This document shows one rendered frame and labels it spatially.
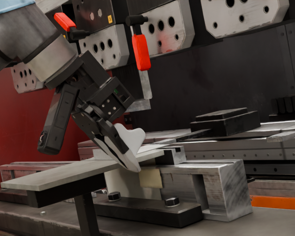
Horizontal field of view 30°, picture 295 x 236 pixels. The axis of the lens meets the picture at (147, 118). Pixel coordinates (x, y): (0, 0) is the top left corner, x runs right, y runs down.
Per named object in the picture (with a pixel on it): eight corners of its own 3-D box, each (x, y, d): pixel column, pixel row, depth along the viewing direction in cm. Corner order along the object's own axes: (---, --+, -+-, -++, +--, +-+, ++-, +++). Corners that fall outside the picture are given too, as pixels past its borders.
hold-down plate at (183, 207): (95, 215, 119) (92, 202, 119) (115, 208, 122) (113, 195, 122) (181, 229, 94) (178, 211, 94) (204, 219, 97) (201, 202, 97)
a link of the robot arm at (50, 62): (32, 59, 83) (19, 68, 90) (53, 82, 84) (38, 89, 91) (67, 29, 86) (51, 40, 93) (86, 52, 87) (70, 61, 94)
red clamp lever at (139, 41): (135, 72, 96) (124, 17, 96) (153, 69, 99) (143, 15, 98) (141, 70, 95) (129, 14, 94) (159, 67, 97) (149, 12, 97)
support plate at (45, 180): (1, 187, 105) (-1, 182, 105) (115, 156, 120) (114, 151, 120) (39, 191, 91) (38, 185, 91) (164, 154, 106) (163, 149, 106)
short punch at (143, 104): (119, 114, 117) (110, 69, 117) (127, 112, 118) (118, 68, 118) (146, 109, 109) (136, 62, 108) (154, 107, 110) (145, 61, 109)
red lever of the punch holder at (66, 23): (52, 11, 117) (74, 33, 111) (69, 10, 119) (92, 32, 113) (51, 19, 118) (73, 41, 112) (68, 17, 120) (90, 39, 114)
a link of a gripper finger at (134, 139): (165, 151, 92) (130, 110, 90) (142, 176, 90) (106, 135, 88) (156, 151, 95) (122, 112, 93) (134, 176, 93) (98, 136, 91)
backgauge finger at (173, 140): (140, 153, 121) (136, 130, 121) (225, 129, 136) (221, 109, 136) (173, 152, 111) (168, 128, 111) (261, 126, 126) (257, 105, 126)
